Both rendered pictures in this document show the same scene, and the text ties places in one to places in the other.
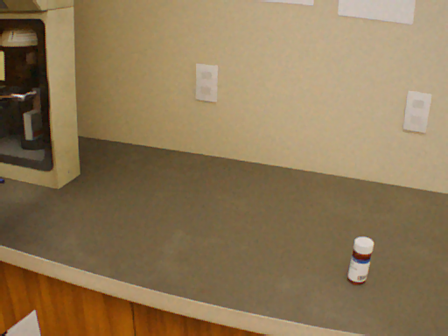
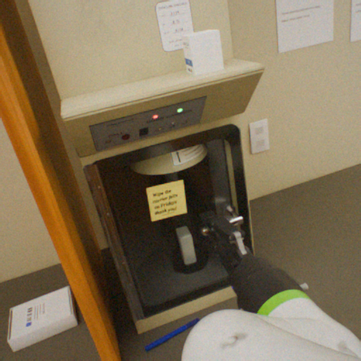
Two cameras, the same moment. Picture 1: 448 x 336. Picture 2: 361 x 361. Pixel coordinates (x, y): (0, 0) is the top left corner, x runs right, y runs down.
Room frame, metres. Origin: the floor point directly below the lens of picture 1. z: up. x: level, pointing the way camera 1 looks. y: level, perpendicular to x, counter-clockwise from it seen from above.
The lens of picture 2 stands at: (0.63, 0.89, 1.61)
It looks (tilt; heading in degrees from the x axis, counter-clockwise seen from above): 26 degrees down; 330
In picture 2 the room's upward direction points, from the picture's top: 11 degrees counter-clockwise
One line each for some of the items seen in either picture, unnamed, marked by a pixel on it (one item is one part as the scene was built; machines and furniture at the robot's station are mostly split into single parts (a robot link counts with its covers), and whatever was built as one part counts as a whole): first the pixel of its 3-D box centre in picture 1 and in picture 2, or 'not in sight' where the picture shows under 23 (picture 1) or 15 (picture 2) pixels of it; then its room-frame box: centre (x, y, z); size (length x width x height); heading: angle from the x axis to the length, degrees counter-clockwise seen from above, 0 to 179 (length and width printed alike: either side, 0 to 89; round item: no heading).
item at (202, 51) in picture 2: not in sight; (202, 52); (1.11, 0.53, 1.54); 0.05 x 0.05 x 0.06; 68
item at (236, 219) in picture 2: (16, 94); (220, 221); (1.13, 0.53, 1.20); 0.10 x 0.05 x 0.03; 73
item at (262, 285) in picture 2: not in sight; (273, 300); (0.91, 0.62, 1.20); 0.12 x 0.06 x 0.09; 73
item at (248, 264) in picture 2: not in sight; (247, 272); (0.98, 0.60, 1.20); 0.09 x 0.07 x 0.08; 163
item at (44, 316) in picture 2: not in sight; (43, 316); (1.45, 0.91, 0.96); 0.16 x 0.12 x 0.04; 77
